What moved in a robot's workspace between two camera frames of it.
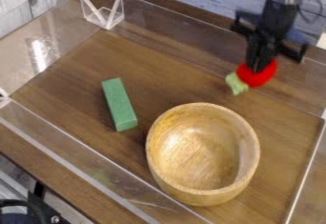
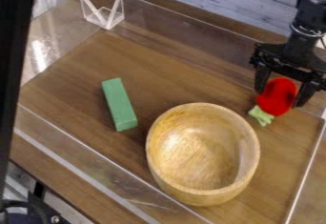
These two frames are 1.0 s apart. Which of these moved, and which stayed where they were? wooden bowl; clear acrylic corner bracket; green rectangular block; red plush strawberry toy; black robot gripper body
Moved: red plush strawberry toy; black robot gripper body
Stayed: clear acrylic corner bracket; green rectangular block; wooden bowl
